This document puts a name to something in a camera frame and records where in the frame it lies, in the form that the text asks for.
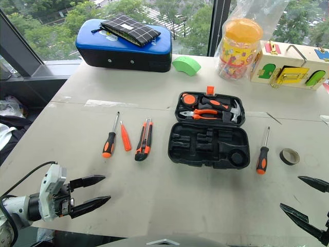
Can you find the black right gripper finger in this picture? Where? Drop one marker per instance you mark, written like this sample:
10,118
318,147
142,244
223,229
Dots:
318,184
298,217

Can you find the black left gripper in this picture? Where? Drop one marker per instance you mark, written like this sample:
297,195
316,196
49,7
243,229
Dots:
64,203

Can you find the black tape roll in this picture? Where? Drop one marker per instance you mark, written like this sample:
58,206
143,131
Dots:
284,157

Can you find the orange tester pen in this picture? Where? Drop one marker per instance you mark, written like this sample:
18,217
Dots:
126,140

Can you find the orange black utility knife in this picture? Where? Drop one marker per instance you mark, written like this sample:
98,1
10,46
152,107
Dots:
144,144

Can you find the black plastic tool case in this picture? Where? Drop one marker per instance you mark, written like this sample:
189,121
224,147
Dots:
205,154

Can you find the orange plastic block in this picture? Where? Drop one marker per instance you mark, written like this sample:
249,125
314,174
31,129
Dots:
210,90

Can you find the thin grey stick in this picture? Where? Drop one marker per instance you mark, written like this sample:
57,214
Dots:
274,118

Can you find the black cloth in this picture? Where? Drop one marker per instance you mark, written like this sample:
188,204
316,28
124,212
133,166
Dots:
18,128

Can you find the pink object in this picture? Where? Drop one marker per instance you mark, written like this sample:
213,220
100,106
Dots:
326,88

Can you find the white cloth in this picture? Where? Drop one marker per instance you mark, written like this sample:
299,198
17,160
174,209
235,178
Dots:
5,135

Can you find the crumpled clear plastic bag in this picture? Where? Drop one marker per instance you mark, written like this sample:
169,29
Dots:
10,106

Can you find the wooden latch puzzle box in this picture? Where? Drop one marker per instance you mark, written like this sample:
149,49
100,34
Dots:
288,59

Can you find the orange black tape measure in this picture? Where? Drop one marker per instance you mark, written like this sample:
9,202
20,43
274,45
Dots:
189,100

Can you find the blue black padded case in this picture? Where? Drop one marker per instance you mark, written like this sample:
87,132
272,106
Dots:
123,57

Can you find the clear jar with orange lid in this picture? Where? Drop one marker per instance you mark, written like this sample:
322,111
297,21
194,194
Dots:
239,51

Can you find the green foam block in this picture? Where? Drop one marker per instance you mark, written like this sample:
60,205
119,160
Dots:
186,65

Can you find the black grid pattern pouch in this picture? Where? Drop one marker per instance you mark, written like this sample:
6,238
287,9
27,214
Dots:
131,28

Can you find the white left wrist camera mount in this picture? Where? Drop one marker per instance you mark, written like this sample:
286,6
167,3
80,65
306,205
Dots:
52,177

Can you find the dark slanted window frame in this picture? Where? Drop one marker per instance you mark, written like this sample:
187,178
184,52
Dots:
18,46

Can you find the dark vertical window post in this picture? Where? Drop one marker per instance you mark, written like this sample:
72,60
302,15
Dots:
218,25

